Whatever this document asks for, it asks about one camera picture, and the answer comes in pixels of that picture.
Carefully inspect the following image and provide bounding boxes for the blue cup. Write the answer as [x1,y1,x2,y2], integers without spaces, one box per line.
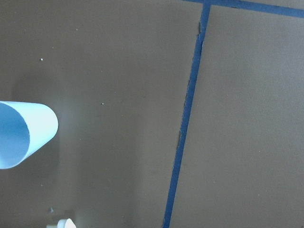
[0,101,58,169]

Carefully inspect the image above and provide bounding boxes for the white power plug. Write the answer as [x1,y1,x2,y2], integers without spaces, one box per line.
[46,218,76,228]

